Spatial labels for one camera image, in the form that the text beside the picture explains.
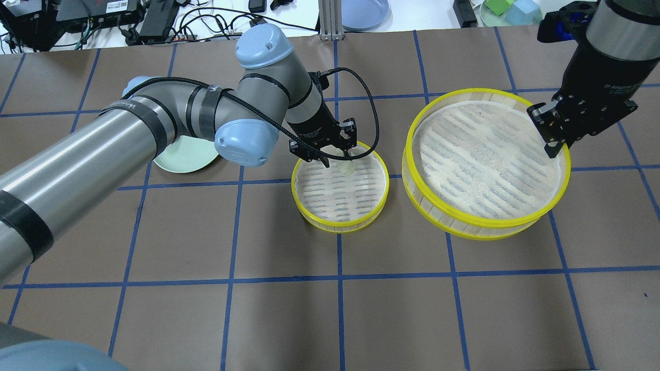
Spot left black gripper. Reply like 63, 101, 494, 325
287, 106, 357, 168

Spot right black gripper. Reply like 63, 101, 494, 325
526, 44, 645, 158

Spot white steamed bun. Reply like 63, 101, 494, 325
336, 160, 358, 177

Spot yellow bamboo steamer layer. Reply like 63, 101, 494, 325
402, 88, 571, 241
291, 151, 390, 234

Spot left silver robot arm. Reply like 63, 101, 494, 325
1, 24, 357, 283

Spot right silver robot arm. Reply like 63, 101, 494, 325
526, 1, 659, 158

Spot green and blue blocks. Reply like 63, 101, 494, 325
479, 1, 542, 27

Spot blue plate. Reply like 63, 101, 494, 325
340, 1, 390, 31

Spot light green plate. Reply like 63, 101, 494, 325
153, 136, 219, 174

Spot black power adapter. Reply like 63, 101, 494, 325
139, 1, 180, 43

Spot black electronics box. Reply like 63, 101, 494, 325
56, 1, 145, 33

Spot aluminium frame post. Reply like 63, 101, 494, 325
318, 0, 344, 42

